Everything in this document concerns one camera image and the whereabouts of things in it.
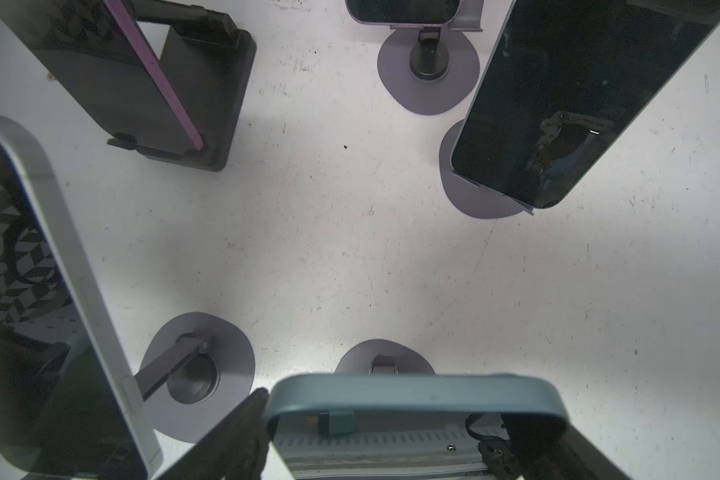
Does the grey round stand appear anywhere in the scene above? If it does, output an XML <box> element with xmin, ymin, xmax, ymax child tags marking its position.
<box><xmin>334</xmin><ymin>339</ymin><xmax>435</xmax><ymax>375</ymax></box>
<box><xmin>135</xmin><ymin>312</ymin><xmax>255</xmax><ymax>443</ymax></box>
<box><xmin>377</xmin><ymin>0</ymin><xmax>484</xmax><ymax>116</ymax></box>
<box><xmin>438</xmin><ymin>120</ymin><xmax>533</xmax><ymax>220</ymax></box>

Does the phone on middle grey stand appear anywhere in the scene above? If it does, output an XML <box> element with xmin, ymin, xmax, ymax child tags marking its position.
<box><xmin>451</xmin><ymin>0</ymin><xmax>720</xmax><ymax>209</ymax></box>

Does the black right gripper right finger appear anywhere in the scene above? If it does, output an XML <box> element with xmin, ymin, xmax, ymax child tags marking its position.
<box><xmin>502</xmin><ymin>414</ymin><xmax>629</xmax><ymax>480</ymax></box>

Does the teal phone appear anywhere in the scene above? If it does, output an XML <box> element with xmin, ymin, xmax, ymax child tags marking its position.
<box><xmin>263</xmin><ymin>374</ymin><xmax>569</xmax><ymax>479</ymax></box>

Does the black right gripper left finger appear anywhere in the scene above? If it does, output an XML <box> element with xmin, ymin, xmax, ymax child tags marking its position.
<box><xmin>159</xmin><ymin>388</ymin><xmax>269</xmax><ymax>480</ymax></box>

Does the phone on rear grey stand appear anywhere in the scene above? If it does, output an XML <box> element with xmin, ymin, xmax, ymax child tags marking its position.
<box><xmin>345</xmin><ymin>0</ymin><xmax>461</xmax><ymax>25</ymax></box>

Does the purple edged phone black stand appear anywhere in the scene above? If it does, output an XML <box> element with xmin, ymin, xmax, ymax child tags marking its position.
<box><xmin>0</xmin><ymin>1</ymin><xmax>204</xmax><ymax>154</ymax></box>

